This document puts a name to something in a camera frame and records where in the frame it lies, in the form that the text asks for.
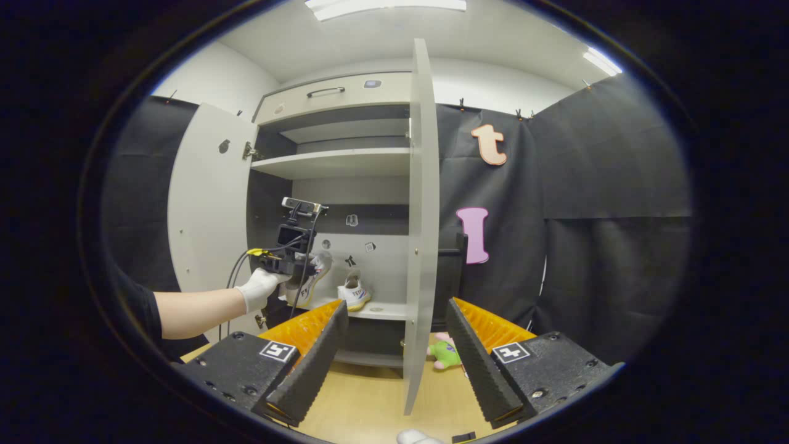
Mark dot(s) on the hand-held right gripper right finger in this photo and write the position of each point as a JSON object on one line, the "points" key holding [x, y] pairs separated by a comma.
{"points": [[478, 364]]}

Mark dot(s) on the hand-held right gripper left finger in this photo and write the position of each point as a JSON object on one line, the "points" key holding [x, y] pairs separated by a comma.
{"points": [[314, 370]]}

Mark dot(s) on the white shoe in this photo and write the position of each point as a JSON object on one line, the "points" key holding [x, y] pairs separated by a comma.
{"points": [[311, 280], [354, 296]]}

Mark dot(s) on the grey shoe cabinet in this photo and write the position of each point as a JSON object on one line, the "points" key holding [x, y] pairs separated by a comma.
{"points": [[351, 188]]}

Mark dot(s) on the grey shoe cabinet door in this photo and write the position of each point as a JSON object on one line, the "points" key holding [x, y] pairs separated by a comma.
{"points": [[422, 216], [209, 203]]}

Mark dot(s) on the white cabinet shelf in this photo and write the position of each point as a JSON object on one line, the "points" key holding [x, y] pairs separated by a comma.
{"points": [[385, 310], [333, 163]]}

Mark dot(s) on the green pink plush toy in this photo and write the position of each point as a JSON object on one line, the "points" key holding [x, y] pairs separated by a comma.
{"points": [[445, 353]]}

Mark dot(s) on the black shirt sleeve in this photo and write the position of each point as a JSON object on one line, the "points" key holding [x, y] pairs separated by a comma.
{"points": [[138, 308]]}

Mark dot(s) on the black backdrop cloth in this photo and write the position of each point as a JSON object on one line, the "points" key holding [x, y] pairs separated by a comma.
{"points": [[616, 185]]}

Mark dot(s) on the long ceiling light panel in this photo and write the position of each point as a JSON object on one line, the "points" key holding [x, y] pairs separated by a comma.
{"points": [[385, 7]]}

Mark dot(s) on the small ceiling light panel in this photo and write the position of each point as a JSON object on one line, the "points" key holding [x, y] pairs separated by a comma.
{"points": [[602, 61]]}

